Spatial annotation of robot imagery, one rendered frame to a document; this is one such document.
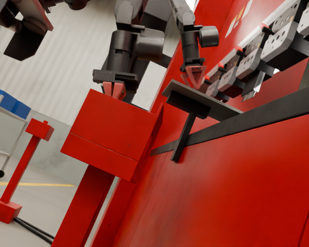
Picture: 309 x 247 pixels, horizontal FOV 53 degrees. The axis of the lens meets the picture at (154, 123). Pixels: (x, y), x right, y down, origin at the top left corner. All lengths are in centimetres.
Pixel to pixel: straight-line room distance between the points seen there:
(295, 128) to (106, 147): 37
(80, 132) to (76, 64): 821
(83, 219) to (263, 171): 42
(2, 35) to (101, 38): 273
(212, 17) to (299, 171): 188
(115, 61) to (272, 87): 162
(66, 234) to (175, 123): 131
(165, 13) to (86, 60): 666
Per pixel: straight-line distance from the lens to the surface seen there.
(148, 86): 841
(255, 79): 115
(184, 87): 99
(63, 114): 851
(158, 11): 231
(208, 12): 222
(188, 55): 109
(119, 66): 72
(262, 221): 43
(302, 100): 47
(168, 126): 192
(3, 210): 270
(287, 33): 99
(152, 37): 76
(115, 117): 67
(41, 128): 264
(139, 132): 65
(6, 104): 413
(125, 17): 76
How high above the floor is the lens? 67
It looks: 11 degrees up
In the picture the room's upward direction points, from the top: 23 degrees clockwise
